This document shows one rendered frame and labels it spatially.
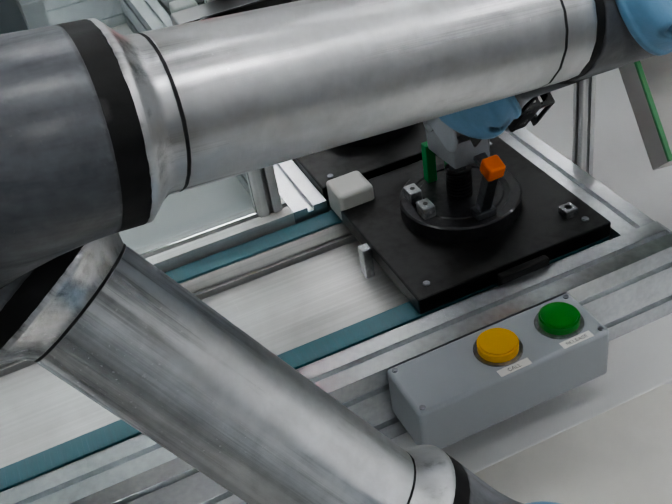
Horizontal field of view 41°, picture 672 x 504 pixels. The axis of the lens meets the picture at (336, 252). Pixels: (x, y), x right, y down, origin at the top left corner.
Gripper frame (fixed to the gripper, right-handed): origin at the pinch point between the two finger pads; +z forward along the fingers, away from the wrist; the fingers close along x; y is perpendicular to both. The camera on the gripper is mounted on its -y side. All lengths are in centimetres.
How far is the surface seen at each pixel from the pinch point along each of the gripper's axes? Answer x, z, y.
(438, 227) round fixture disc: -5.2, 4.9, 10.6
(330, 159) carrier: -8.5, 21.3, -6.4
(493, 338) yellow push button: -8.4, -4.4, 24.6
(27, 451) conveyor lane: -54, 10, 16
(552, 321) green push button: -2.4, -5.0, 25.3
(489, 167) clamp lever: -0.6, -3.7, 8.3
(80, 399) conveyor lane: -47, 13, 13
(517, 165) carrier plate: 10.1, 11.5, 5.5
